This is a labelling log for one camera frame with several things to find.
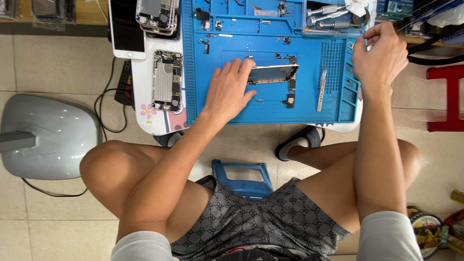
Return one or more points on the black bracket part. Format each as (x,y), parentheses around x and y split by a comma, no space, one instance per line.
(202,16)

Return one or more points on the opened phone housing with parts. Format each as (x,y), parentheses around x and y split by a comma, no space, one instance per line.
(166,81)

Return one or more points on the red plastic stool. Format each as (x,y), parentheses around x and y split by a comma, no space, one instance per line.
(453,98)

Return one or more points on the silver phone housing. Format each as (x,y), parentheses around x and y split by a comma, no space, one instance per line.
(273,73)

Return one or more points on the white smartphone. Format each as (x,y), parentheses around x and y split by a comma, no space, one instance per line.
(126,29)

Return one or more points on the short silver screwdriver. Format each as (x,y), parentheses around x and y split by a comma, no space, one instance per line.
(333,24)

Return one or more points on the thin silver screwdriver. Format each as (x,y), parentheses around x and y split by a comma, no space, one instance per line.
(319,30)

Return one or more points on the plastic bag of phone parts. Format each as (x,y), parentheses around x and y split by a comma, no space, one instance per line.
(52,11)
(8,8)

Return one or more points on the grey patterned shorts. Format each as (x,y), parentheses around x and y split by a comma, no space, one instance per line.
(261,221)

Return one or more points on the black power strip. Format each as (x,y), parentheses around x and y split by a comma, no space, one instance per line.
(125,85)

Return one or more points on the person's right hand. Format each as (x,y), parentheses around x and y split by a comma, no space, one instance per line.
(384,58)

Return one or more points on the black slide sandal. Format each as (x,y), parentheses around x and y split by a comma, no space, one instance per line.
(299,143)
(168,139)

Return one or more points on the blue silicone repair mat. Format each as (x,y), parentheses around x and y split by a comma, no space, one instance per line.
(275,112)

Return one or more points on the person's left hand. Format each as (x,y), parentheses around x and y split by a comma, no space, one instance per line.
(226,94)

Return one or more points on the grey fan base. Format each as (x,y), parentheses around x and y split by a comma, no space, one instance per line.
(54,137)

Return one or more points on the small dark connector part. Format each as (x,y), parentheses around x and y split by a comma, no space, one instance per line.
(286,40)

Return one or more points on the round printed tin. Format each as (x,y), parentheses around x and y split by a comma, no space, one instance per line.
(426,232)

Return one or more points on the clear plastic tool tray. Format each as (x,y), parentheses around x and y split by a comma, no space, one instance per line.
(311,32)

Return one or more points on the silver tweezers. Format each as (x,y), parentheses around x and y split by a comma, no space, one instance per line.
(321,89)

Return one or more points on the heap of colourful packets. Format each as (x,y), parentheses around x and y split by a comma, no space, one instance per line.
(455,224)

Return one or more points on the metal pry blade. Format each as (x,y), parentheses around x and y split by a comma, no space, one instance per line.
(264,12)

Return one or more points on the black camera flex part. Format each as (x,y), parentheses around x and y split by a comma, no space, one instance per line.
(206,45)

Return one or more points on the white tissue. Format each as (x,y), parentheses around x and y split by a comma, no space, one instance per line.
(357,7)

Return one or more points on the small dark screw cluster part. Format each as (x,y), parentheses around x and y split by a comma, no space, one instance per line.
(282,8)

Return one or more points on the small metal sim tray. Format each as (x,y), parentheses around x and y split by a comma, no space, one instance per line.
(350,45)

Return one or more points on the small black speaker part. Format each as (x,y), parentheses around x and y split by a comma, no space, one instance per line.
(290,101)

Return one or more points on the stack of phone housings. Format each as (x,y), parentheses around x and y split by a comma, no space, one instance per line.
(157,16)

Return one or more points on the blue boxes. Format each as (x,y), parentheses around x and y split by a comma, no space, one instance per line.
(395,7)

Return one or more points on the blue plastic stool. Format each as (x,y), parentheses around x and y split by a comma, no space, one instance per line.
(241,188)

